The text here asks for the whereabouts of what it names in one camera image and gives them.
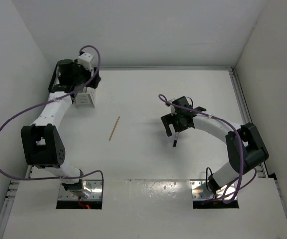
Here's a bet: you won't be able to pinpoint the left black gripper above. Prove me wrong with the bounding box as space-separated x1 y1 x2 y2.
72 59 101 89

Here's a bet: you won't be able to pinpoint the gold makeup pencil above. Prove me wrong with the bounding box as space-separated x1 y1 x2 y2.
109 116 120 141

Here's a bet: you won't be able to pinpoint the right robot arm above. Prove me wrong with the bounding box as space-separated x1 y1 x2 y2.
158 94 269 204

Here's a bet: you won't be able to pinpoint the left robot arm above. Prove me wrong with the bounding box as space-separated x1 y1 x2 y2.
21 53 101 198

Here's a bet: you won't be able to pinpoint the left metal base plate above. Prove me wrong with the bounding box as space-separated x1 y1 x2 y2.
58 179 103 201

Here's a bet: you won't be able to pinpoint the clear tube black cap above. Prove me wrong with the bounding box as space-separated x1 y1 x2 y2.
173 132 179 147

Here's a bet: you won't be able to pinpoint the white slatted organizer box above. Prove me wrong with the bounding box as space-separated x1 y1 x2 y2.
74 87 96 108

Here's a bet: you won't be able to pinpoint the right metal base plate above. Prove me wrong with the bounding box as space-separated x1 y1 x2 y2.
190 180 235 201

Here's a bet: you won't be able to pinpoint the metal base plate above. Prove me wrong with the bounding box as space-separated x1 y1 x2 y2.
58 179 103 201
190 180 235 201

